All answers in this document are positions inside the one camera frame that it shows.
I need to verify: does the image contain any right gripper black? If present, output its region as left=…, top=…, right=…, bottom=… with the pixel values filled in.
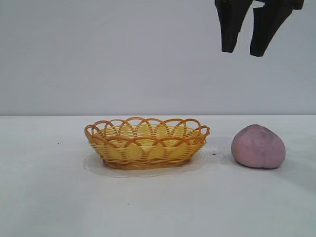
left=214, top=0, right=304, bottom=57

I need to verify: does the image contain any pink peach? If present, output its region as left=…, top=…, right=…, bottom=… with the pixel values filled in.
left=231, top=124, right=286, bottom=170

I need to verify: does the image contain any yellow woven wicker basket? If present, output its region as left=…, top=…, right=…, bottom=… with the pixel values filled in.
left=84, top=117, right=211, bottom=171

